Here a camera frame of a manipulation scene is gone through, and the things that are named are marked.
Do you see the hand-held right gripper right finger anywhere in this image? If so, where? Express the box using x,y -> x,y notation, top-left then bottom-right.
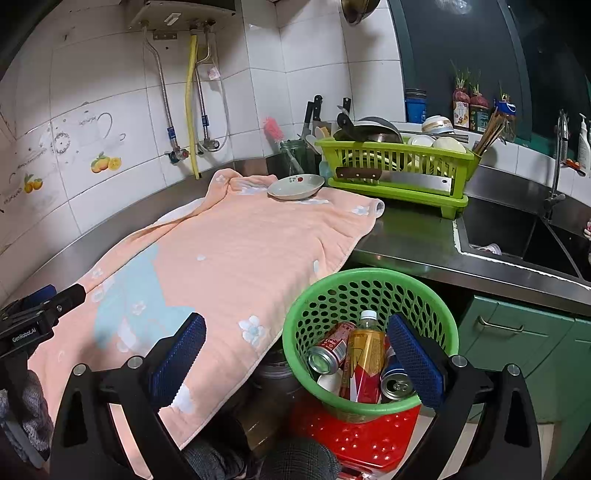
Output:
385,313 -> 543,480

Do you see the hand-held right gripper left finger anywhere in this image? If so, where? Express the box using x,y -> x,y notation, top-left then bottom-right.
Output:
48,313 -> 208,480

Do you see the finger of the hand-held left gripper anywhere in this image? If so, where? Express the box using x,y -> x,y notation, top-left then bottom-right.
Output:
18,285 -> 57,311
44,282 -> 88,319

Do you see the blue and white can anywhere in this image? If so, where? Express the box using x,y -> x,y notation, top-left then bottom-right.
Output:
379,342 -> 419,401

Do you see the red cola can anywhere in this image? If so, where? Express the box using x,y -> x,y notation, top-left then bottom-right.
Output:
307,320 -> 358,376

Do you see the white paper cup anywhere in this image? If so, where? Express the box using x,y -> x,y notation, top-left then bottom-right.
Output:
316,369 -> 345,397

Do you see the green perforated plastic basket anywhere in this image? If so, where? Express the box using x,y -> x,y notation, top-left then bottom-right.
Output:
281,268 -> 460,423

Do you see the person's left hand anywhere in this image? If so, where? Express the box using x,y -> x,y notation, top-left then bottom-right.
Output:
0,369 -> 55,464

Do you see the red plastic stool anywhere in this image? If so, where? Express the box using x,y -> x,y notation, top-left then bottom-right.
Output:
290,394 -> 422,474

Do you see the dark steel pot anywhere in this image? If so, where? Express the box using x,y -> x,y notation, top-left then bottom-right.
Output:
254,351 -> 301,398

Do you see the teal cabinet door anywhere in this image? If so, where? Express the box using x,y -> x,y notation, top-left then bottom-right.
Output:
457,295 -> 591,423

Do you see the pink floral towel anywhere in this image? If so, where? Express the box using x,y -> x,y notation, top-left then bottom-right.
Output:
28,168 -> 386,450

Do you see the green plastic dish rack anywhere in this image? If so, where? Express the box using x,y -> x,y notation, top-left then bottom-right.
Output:
315,136 -> 481,219

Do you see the steel sink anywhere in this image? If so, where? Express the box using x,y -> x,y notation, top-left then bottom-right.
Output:
455,196 -> 591,282

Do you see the white floral plate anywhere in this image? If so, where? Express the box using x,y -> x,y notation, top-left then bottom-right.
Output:
267,174 -> 325,200

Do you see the patterned ceramic bowl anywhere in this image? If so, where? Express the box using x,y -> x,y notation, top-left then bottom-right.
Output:
421,115 -> 455,136

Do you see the black frying pan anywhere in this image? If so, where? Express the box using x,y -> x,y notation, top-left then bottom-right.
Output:
336,111 -> 404,144

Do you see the bundle of wooden chopsticks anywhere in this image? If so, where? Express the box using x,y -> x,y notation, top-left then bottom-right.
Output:
473,108 -> 506,155

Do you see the blue plastic container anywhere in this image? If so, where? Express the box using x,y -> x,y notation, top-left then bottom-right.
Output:
405,89 -> 428,124

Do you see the steel faucet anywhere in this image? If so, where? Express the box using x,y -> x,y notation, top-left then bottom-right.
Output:
544,110 -> 570,220

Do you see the red jar with sprouting onion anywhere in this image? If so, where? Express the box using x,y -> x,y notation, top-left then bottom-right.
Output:
452,65 -> 472,130
468,76 -> 491,134

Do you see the white soap dispenser bottle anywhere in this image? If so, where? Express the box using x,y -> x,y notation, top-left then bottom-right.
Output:
577,113 -> 591,174

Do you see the white water heater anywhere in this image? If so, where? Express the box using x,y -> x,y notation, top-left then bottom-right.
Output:
128,0 -> 237,33

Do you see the steel cabinet handle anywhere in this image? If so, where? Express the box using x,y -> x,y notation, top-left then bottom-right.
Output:
477,316 -> 525,334

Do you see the wooden handled cleaver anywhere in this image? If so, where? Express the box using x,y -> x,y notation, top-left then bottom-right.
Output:
335,166 -> 455,195

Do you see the steel braided hose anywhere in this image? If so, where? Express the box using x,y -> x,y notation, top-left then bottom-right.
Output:
143,28 -> 185,163
195,32 -> 223,154

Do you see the yellow gas hose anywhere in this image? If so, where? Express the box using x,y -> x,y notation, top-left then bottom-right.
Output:
185,32 -> 202,181

